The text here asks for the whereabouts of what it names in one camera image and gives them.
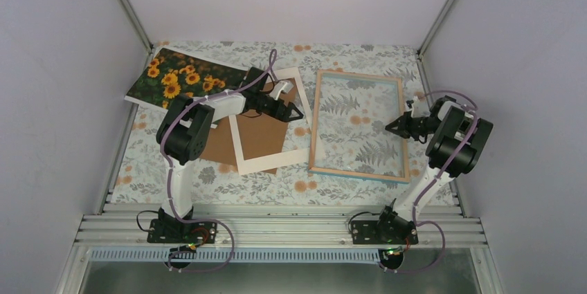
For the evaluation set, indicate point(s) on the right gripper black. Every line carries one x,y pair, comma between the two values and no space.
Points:
403,124

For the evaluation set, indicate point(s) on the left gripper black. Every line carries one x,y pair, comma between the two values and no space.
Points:
276,113

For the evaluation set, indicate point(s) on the brown backing board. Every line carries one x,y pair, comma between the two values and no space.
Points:
259,136

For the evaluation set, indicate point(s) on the wooden picture frame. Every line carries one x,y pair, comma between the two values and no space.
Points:
348,134

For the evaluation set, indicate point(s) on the white mat board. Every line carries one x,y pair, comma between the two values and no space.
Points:
297,146

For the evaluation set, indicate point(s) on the sunflower photo print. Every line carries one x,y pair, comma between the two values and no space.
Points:
172,73

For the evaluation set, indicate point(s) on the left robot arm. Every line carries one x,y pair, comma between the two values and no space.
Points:
184,132

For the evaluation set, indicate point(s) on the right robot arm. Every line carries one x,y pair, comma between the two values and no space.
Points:
455,137

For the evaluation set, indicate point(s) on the floral table mat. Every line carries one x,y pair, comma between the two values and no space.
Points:
142,177

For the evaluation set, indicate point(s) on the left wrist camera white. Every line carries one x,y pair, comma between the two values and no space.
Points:
281,87

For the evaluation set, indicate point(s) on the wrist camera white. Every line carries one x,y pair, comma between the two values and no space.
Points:
415,106
281,87

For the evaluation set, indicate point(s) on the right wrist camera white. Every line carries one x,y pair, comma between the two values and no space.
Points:
415,106

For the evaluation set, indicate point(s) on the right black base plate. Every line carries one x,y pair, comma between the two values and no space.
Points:
383,232

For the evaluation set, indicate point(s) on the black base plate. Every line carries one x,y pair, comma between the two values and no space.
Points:
175,232
383,232

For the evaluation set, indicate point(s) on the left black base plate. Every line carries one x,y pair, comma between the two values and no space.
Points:
175,232

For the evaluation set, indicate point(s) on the aluminium mounting rail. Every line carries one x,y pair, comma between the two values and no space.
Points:
271,226

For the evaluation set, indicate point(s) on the slotted cable duct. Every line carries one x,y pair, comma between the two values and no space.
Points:
240,255

